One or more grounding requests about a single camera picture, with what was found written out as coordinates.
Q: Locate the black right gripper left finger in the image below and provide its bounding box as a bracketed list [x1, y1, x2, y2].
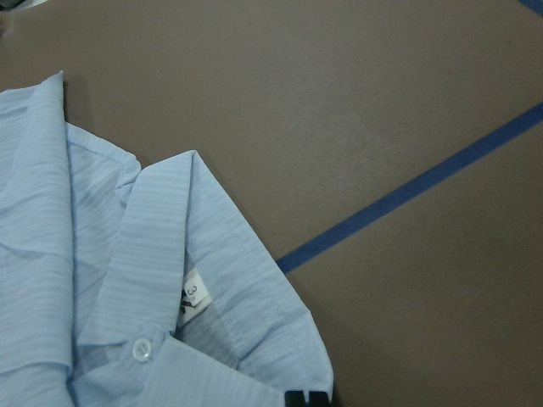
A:
[284, 390, 306, 407]

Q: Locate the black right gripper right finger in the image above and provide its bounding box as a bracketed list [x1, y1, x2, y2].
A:
[309, 391, 329, 407]

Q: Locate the light blue button-up shirt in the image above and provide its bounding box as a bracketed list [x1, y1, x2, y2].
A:
[1, 74, 333, 406]

